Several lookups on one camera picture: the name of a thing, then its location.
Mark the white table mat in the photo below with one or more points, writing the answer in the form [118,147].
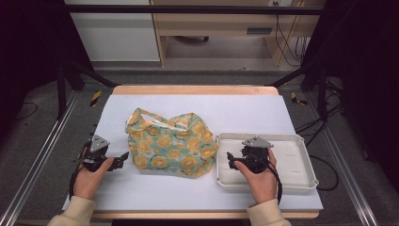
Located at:
[194,105]

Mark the wooden desk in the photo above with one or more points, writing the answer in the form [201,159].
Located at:
[219,23]

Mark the person's right hand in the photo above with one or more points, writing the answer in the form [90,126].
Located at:
[262,185]

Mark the lemon print cloth bag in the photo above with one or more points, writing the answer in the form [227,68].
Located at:
[172,144]

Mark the person's left hand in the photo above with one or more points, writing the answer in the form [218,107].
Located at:
[89,182]

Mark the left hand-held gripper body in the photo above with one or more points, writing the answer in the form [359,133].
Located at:
[95,155]

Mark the aluminium floor rail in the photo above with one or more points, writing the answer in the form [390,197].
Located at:
[40,150]
[345,169]

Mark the white cabinet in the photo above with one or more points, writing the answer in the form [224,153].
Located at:
[119,37]

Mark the black horizontal frame bar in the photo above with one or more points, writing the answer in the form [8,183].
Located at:
[188,9]

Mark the yellow black tape strip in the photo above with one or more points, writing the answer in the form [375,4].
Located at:
[95,98]
[295,98]

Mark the white plastic tray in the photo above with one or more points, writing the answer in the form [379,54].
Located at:
[291,163]

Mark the black metal stand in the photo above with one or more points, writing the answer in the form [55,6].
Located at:
[62,91]
[321,91]

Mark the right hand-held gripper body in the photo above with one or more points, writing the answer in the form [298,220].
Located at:
[255,157]

